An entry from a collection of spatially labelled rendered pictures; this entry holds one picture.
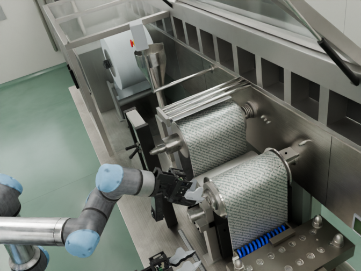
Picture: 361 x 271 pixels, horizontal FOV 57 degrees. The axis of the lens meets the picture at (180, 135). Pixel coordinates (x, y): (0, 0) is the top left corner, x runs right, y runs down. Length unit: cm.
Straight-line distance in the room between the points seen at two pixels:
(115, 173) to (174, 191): 20
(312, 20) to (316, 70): 27
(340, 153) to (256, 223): 38
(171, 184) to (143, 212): 64
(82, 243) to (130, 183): 19
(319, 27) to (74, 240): 74
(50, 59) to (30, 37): 48
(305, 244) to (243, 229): 22
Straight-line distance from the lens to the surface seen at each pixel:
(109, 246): 278
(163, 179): 97
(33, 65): 651
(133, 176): 92
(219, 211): 109
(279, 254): 125
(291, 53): 105
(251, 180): 110
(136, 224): 159
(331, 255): 126
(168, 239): 150
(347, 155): 103
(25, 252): 143
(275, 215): 126
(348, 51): 86
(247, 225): 120
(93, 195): 98
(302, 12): 72
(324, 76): 97
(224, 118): 122
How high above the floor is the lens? 206
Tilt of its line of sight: 35 degrees down
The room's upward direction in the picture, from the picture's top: 13 degrees counter-clockwise
